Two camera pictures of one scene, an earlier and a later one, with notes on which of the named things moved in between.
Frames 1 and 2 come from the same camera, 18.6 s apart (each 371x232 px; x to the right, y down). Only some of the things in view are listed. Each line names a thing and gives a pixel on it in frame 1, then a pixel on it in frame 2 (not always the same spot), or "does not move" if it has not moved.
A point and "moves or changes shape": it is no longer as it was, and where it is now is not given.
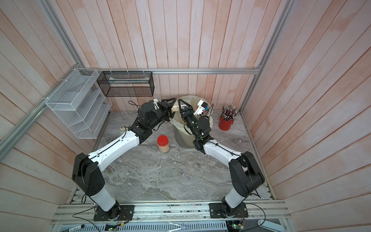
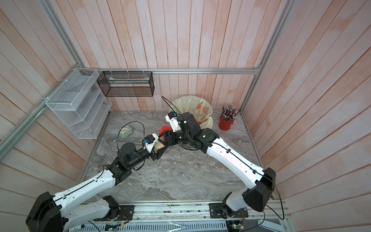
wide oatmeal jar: (190, 158) does not move
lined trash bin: (201, 108) does not move
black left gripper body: (161, 113) to (143, 154)
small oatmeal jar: (175, 108) moves or changes shape
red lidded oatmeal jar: (163, 142) moves or changes shape
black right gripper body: (191, 122) to (179, 137)
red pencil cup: (224, 124) does not move
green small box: (122, 130) does not move
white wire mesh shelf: (81, 104) does not move
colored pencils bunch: (229, 112) does not move
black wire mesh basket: (126, 83) does not move
